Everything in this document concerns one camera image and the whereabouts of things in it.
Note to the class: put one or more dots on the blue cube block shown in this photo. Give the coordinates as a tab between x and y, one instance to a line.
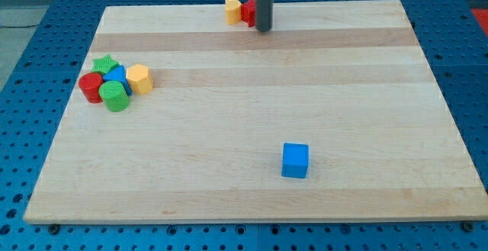
295	160

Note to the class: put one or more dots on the green star block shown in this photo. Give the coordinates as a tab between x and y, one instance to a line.
104	65

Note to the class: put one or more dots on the yellow hexagon block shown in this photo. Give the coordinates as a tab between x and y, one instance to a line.
139	79

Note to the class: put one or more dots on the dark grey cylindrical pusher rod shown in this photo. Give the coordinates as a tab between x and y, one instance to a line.
263	15

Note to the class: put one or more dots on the red star block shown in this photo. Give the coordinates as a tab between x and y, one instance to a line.
248	12

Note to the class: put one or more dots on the blue triangle block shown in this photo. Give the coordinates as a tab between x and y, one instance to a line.
118	74

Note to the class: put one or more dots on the green cylinder block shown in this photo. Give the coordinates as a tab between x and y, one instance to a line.
114	96

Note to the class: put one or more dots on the yellow heart block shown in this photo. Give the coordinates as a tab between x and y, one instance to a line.
232	10

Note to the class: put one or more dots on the red cylinder block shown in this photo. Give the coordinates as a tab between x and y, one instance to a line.
90	84

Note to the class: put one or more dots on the light wooden board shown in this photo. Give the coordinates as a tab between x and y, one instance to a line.
348	79

